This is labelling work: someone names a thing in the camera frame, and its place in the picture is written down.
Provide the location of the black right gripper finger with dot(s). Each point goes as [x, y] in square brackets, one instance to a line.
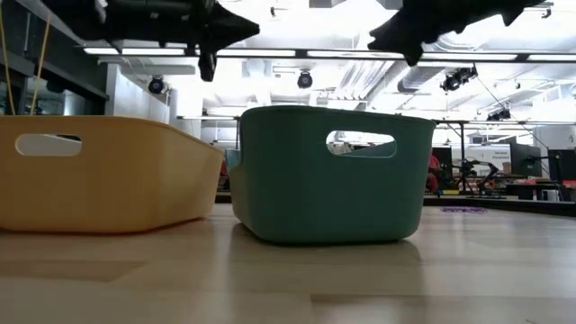
[391, 41]
[391, 27]

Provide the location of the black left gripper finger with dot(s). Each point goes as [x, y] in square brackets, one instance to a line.
[229, 37]
[229, 20]

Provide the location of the yellow plastic bin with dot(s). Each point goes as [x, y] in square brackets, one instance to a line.
[112, 193]

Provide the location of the green plastic bin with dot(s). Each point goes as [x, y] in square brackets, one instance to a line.
[315, 202]

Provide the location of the purple plastic spider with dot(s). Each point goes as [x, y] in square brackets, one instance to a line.
[463, 209]

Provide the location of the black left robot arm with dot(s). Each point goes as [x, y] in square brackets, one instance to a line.
[76, 18]

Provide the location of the white LED light strip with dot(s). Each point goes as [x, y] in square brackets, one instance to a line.
[468, 56]
[148, 51]
[342, 54]
[551, 57]
[256, 52]

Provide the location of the black ceiling spotlight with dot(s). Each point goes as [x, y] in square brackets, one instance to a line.
[304, 80]
[459, 77]
[156, 84]
[497, 114]

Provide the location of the person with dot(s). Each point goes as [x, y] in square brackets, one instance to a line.
[433, 175]

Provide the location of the white sign board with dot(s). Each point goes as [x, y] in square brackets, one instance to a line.
[488, 157]

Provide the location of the black background robot arms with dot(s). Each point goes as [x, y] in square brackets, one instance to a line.
[483, 175]

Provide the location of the black computer monitor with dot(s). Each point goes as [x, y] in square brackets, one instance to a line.
[562, 165]
[524, 159]

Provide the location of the cluttered background desk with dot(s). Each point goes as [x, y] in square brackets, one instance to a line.
[526, 189]

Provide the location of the white mug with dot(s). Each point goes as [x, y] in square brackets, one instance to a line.
[550, 195]

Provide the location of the silver ventilation duct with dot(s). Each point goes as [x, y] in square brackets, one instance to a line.
[432, 72]

